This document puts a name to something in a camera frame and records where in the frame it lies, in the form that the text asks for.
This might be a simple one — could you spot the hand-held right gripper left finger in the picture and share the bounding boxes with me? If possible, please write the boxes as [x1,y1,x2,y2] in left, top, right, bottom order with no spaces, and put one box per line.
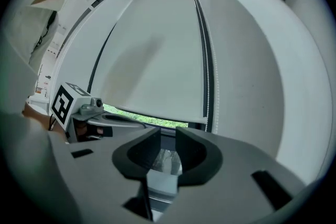
[52,127,160,224]

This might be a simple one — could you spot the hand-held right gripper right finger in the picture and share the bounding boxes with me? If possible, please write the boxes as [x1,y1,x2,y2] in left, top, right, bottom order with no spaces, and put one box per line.
[157,126,307,224]

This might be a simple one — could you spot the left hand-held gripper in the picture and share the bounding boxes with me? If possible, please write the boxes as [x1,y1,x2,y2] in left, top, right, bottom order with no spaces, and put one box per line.
[49,81,147,144]

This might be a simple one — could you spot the white roller blind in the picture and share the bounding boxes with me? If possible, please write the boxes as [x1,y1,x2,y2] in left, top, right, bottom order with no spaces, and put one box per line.
[88,0,208,125]

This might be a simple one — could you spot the white bead pull chain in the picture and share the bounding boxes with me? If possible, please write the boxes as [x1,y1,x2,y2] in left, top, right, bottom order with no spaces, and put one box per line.
[188,0,221,134]

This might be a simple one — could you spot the person's left forearm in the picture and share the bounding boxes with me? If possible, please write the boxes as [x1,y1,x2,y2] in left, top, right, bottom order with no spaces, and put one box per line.
[22,102,66,138]

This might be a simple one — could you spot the person's left hand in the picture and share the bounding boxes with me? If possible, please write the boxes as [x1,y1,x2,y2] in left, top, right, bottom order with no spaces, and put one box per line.
[76,123,113,142]

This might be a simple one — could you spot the green bushes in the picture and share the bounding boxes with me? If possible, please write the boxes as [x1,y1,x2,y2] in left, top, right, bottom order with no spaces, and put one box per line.
[102,103,188,128]

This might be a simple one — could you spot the person's white shirt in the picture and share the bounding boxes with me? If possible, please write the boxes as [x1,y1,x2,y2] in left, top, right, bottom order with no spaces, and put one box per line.
[0,0,92,113]

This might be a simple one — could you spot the gray gripper camera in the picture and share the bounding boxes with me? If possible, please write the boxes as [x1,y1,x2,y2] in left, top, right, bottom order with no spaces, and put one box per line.
[80,98,104,115]

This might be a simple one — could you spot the black lanyard cable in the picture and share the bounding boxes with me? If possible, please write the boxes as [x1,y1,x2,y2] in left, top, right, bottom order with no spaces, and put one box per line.
[33,10,57,48]

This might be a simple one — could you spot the black window frame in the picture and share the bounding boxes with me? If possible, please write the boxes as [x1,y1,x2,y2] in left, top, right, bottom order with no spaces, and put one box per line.
[86,0,213,140]

